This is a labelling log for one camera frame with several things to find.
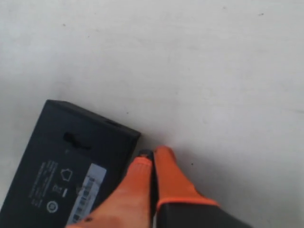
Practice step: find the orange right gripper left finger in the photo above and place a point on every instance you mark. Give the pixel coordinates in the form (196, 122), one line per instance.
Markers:
(129, 206)

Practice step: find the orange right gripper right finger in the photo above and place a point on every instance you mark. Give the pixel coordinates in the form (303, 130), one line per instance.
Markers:
(180, 205)

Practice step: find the black network switch box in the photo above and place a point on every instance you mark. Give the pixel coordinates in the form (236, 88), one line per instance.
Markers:
(73, 162)

